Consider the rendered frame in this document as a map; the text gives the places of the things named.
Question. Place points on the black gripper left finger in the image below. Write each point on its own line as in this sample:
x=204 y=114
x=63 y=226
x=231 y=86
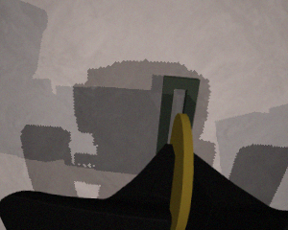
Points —
x=143 y=204

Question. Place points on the gold coin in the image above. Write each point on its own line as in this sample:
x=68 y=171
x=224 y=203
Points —
x=182 y=180

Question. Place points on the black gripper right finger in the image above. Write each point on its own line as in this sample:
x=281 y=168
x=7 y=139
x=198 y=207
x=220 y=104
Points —
x=218 y=204

